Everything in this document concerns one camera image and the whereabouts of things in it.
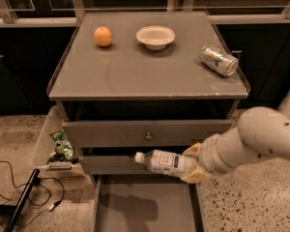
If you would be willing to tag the orange fruit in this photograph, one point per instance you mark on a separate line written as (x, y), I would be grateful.
(103, 37)

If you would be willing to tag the green soda can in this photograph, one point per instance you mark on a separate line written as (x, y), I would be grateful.
(218, 60)

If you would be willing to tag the clear plastic bin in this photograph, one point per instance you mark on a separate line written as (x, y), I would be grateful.
(45, 147)

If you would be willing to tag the green snack bag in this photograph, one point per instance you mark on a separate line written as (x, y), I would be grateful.
(63, 149)

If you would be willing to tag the bottom grey drawer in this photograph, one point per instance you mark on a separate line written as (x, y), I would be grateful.
(146, 203)

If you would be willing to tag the black flat device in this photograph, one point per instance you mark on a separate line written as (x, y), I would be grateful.
(21, 201)

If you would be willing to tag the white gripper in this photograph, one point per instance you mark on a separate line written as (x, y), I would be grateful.
(209, 155)

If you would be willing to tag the grey drawer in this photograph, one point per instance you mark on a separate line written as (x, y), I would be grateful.
(147, 133)
(112, 165)
(146, 203)

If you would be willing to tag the grey drawer cabinet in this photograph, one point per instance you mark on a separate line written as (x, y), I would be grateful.
(128, 82)

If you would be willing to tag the middle grey drawer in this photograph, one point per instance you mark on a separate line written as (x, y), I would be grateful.
(112, 165)

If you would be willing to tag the clear plastic bottle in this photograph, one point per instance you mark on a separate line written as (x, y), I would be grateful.
(166, 163)

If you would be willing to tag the top grey drawer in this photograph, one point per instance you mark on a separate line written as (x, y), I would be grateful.
(147, 133)

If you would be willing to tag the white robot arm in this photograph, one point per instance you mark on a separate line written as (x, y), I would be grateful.
(261, 134)

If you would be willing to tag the metal railing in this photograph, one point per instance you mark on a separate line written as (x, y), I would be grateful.
(16, 12)

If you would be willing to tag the white bowl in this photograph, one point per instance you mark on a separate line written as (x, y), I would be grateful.
(155, 37)

